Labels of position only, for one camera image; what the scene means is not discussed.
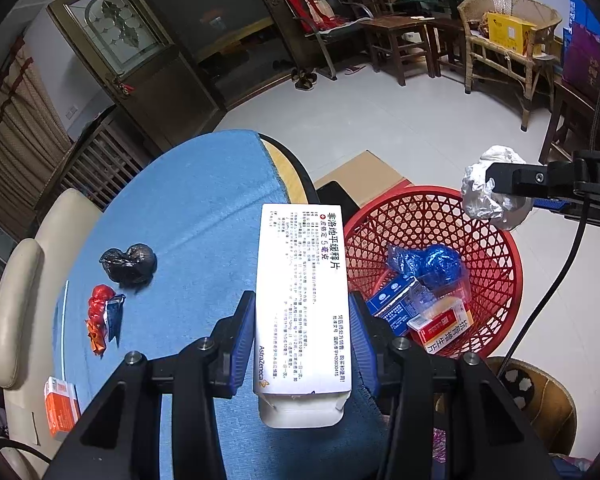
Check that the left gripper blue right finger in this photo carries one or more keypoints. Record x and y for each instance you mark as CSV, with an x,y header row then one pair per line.
x,y
399,377

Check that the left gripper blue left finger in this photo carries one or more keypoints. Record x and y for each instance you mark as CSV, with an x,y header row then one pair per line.
x,y
209,368

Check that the red yellow medicine box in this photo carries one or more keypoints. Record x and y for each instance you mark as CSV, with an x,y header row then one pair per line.
x,y
441,324

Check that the blue white medicine box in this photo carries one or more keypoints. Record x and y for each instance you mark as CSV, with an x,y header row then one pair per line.
x,y
402,299

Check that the white long medicine box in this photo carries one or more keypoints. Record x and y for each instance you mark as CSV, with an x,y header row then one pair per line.
x,y
302,365

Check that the white plastic bag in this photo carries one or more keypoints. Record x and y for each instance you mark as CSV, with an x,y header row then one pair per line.
x,y
481,202

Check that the blue plastic bag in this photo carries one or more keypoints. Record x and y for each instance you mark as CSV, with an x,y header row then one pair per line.
x,y
435,266

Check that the blue foil snack wrapper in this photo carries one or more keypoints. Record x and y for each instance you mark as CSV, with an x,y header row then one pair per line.
x,y
113,317

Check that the orange wrapper bundle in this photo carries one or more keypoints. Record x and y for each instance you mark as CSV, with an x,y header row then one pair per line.
x,y
96,333

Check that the black plastic bag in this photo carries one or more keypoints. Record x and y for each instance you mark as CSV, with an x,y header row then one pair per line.
x,y
133,268

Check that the red plastic bag ball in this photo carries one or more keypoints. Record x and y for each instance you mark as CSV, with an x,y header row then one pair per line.
x,y
101,294

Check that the blue tablecloth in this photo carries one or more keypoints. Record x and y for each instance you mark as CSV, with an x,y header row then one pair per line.
x,y
198,207

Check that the white thin stick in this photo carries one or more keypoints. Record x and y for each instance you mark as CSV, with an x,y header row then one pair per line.
x,y
63,331

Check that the orange white carton box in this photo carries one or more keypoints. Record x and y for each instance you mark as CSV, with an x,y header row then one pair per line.
x,y
62,408

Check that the red plastic waste basket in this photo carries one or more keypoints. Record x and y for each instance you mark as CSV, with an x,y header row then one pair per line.
x,y
423,231

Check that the wicker armchair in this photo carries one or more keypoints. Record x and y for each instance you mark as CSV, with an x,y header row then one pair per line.
x,y
487,61

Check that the yellow cardboard box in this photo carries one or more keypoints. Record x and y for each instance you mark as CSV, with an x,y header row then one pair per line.
x,y
509,32

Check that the flat cardboard sheet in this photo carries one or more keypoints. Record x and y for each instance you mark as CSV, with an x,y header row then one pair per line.
x,y
364,178

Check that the cream leather sofa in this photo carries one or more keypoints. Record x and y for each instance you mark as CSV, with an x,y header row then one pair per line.
x,y
33,279

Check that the wooden crib railing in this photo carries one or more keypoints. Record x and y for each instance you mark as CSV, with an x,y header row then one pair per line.
x,y
109,153

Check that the dark wooden stool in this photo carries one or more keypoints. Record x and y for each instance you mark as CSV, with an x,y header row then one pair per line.
x,y
399,39

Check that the beige striped curtain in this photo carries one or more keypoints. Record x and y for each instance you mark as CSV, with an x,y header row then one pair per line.
x,y
33,140

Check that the pair of slippers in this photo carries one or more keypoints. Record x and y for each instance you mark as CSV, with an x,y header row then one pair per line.
x,y
304,80

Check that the chair with red clothes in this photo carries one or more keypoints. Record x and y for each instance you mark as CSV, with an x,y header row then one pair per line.
x,y
323,25

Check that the open glass panel door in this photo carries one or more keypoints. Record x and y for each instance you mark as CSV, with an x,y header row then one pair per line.
x,y
139,65

